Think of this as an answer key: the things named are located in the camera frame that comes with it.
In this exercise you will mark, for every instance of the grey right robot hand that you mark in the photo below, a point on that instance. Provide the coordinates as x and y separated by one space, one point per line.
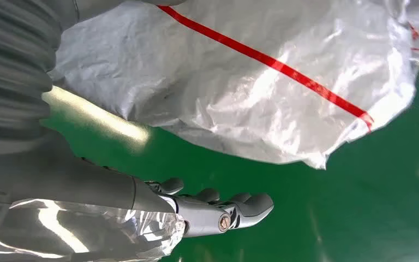
86 184

